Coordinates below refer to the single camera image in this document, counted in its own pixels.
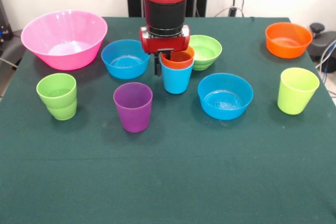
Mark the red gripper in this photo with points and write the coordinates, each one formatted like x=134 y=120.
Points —
x=165 y=43

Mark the orange cup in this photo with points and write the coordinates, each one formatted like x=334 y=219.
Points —
x=178 y=64

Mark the blue cup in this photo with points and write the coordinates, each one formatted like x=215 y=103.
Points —
x=176 y=82

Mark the purple cup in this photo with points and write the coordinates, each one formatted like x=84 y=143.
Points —
x=134 y=116

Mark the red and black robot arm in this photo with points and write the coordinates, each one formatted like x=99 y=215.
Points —
x=165 y=11

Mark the blue bowl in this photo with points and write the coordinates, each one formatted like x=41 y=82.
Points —
x=123 y=70
x=225 y=111

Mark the green bowl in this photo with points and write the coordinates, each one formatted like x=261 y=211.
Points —
x=207 y=53

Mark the black plug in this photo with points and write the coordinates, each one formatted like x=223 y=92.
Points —
x=232 y=11

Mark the dark green table cloth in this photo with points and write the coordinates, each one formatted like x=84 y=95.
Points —
x=168 y=169

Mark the large pink bowl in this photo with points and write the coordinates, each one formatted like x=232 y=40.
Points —
x=39 y=40

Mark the orange bowl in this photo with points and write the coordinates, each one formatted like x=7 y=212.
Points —
x=287 y=51

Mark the yellow-green cup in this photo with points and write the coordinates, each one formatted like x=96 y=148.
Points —
x=294 y=100

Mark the black device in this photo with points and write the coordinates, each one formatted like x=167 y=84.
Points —
x=5 y=32

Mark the black office chair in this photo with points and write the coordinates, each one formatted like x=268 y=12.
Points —
x=323 y=43

